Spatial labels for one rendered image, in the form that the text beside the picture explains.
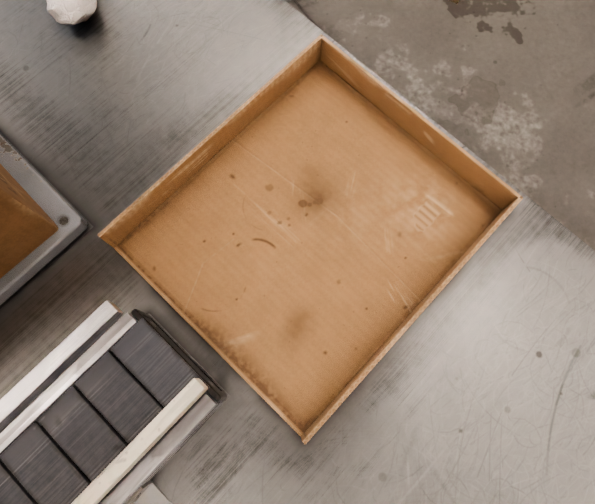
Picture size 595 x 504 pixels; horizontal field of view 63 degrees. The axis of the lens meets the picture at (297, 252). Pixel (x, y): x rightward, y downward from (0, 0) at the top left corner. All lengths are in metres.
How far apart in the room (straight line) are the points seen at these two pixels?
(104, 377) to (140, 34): 0.38
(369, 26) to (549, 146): 0.66
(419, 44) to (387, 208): 1.23
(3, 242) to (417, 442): 0.40
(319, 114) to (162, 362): 0.30
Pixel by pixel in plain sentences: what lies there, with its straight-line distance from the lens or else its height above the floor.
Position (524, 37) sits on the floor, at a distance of 1.82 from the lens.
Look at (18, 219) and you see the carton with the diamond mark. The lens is 0.47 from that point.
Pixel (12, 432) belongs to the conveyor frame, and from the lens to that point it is 0.48.
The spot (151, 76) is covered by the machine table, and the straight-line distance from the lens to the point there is 0.59.
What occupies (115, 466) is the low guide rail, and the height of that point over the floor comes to 0.91.
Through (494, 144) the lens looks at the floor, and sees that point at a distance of 1.58.
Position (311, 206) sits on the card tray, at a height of 0.83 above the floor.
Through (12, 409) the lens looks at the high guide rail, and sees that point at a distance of 0.38.
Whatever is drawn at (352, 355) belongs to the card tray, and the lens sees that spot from 0.47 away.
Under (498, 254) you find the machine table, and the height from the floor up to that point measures 0.83.
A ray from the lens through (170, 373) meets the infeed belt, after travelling 0.43.
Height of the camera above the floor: 1.30
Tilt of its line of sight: 75 degrees down
